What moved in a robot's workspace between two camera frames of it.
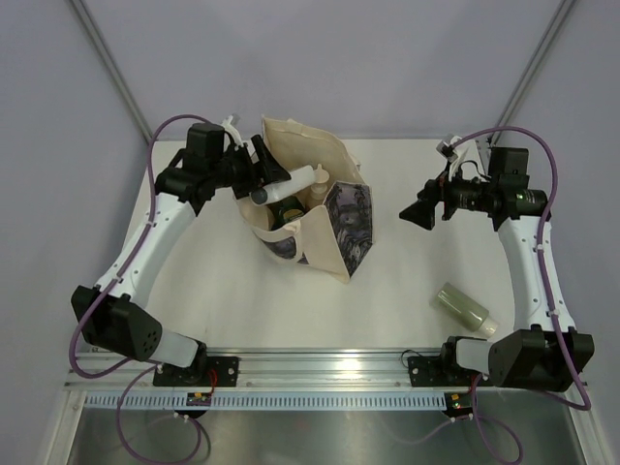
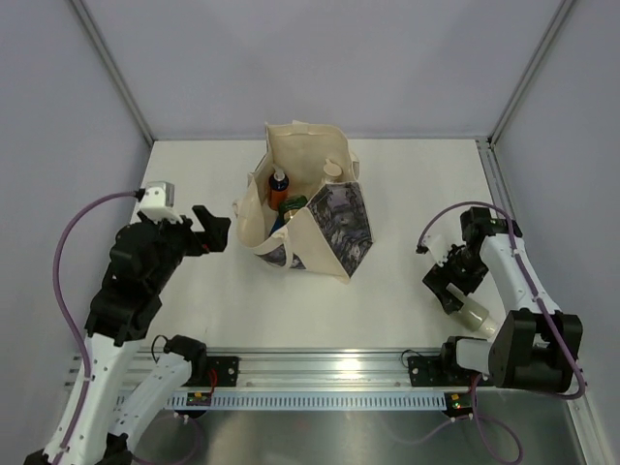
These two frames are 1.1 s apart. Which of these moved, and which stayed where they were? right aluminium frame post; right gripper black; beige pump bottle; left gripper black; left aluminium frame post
Moved: left gripper black; beige pump bottle; right gripper black
Stayed: right aluminium frame post; left aluminium frame post
